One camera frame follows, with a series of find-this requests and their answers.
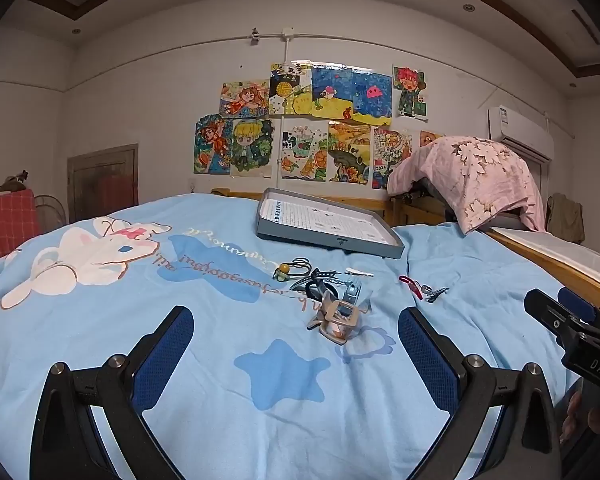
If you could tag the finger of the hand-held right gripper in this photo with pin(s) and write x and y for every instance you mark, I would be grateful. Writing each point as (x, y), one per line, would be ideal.
(577, 302)
(545, 310)

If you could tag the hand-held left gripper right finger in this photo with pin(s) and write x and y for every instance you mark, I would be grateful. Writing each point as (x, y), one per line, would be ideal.
(420, 350)

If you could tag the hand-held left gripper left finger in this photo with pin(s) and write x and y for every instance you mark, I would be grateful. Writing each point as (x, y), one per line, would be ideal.
(162, 355)

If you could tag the black patterned hair clip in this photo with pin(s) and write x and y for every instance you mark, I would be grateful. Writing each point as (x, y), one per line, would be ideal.
(437, 292)

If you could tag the red hair clip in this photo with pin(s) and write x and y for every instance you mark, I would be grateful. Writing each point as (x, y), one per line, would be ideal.
(410, 282)

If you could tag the beige hair claw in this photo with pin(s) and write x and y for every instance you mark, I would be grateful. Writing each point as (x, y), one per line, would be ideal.
(337, 325)

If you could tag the clear hair claw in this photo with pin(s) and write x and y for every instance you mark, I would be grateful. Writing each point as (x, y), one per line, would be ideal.
(352, 290)

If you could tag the white hair clip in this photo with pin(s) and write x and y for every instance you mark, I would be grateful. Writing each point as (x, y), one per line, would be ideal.
(359, 272)

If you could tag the black hair claw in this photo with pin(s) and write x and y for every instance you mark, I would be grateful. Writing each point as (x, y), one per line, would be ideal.
(325, 276)

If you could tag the grey shallow tray box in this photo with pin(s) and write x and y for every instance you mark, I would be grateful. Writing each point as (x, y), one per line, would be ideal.
(330, 222)

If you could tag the white mattress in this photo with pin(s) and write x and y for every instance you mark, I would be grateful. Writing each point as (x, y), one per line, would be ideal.
(580, 255)

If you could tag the olive green jacket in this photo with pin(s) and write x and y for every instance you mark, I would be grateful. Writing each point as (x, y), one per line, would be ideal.
(565, 217)

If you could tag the light blue printed blanket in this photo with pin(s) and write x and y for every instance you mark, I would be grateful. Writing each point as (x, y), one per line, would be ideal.
(230, 410)

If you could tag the pink floral cloth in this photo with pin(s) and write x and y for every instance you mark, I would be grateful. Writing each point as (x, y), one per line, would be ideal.
(480, 175)

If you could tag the white air conditioner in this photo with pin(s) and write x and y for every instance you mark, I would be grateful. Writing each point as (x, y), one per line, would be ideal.
(520, 132)

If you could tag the brown wooden cabinet door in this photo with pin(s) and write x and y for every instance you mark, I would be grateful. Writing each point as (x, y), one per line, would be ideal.
(102, 185)

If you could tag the red plaid cloth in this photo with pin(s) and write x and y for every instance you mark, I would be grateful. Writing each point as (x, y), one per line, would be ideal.
(5, 220)

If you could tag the wooden bed frame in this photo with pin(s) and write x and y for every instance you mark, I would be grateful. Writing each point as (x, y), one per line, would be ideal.
(540, 257)

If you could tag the group of children's wall drawings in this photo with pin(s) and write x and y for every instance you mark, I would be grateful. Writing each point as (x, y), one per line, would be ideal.
(350, 95)

